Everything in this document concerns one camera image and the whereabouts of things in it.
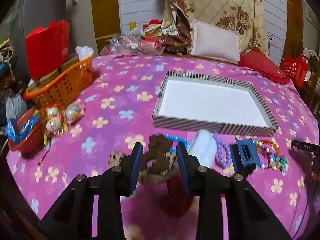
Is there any pink floral blanket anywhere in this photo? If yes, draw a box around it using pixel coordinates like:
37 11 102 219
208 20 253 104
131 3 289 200
6 54 318 240

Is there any white pillow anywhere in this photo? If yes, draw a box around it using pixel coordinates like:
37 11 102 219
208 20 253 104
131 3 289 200
191 20 242 64

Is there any brown floral quilt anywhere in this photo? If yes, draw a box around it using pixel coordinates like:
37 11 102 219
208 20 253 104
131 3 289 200
155 0 194 55

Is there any blue hair claw clip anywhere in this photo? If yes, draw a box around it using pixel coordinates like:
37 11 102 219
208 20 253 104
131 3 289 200
229 137 262 173

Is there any multicoloured bead bracelet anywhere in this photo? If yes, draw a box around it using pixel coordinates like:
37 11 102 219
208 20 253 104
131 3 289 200
254 140 289 172

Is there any leopard print hair accessory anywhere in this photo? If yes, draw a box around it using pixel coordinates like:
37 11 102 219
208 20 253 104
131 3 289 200
109 150 125 167

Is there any purple bead bracelet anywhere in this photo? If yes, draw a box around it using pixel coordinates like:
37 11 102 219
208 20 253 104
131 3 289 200
212 134 233 168

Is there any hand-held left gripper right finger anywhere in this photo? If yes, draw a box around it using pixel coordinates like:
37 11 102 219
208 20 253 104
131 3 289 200
176 142 292 240

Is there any red gift bag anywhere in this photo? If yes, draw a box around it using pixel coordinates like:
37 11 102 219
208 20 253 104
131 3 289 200
25 20 71 79

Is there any red plastic bowl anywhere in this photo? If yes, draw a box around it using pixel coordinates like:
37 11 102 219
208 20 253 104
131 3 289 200
7 107 50 154

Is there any brown plush hair bow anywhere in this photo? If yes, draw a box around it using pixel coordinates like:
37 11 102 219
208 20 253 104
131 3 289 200
140 134 175 178

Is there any red shopping bag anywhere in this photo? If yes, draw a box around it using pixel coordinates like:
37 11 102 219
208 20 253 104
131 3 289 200
282 55 309 88

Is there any white plastic bag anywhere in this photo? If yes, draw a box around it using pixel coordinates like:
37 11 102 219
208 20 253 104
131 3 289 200
75 45 94 60

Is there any grey refrigerator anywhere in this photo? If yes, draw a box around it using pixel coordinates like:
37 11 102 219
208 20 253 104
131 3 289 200
15 0 75 53

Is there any orange plastic basket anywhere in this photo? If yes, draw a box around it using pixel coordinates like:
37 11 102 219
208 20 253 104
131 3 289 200
24 54 95 108

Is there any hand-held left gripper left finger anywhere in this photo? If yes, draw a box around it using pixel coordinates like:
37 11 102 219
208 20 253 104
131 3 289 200
37 142 144 240

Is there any turquoise bead bracelet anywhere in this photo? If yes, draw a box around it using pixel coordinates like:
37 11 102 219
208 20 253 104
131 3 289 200
156 134 190 153

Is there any grey cloth bag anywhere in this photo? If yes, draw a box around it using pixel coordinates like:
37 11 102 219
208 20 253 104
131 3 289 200
5 90 28 128

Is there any striped shallow cardboard box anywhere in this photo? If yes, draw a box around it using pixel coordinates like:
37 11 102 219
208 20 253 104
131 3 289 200
152 71 279 137

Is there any red cushion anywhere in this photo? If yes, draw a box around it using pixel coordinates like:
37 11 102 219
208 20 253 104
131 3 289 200
237 50 290 85

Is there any red satin hair bow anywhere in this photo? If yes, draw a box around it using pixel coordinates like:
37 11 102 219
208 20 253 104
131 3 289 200
161 172 198 217

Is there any pile of clear plastic bags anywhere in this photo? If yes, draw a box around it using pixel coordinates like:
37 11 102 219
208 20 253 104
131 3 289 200
100 27 164 55

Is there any red and white plush toy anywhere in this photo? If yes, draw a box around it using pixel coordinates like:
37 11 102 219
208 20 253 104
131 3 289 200
142 19 164 37

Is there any white fluffy hair clip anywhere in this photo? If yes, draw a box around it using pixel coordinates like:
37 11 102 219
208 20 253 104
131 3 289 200
188 129 217 167

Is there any cream floral quilt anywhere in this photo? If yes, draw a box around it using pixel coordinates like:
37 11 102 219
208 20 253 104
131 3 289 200
161 0 270 58

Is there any wooden rack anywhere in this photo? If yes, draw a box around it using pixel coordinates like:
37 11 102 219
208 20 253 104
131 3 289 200
300 50 320 103

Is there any white round ornament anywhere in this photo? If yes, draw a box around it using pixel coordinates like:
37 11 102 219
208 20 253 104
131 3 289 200
46 116 63 135
65 103 82 123
46 105 60 118

